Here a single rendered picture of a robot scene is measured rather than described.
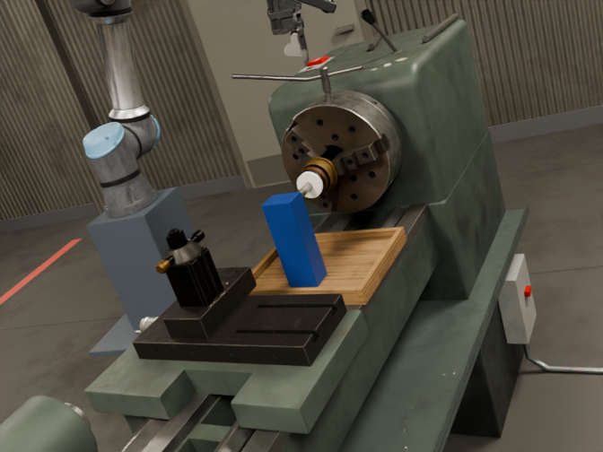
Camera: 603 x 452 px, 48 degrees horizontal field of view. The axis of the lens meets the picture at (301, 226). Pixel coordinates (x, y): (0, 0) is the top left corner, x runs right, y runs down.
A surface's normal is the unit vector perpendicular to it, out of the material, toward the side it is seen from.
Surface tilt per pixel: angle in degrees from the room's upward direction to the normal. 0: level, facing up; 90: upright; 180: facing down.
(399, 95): 90
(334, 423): 90
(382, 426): 0
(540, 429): 0
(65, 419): 49
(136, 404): 90
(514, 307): 90
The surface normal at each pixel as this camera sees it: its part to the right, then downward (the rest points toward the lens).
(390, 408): -0.29, -0.88
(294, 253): -0.43, 0.46
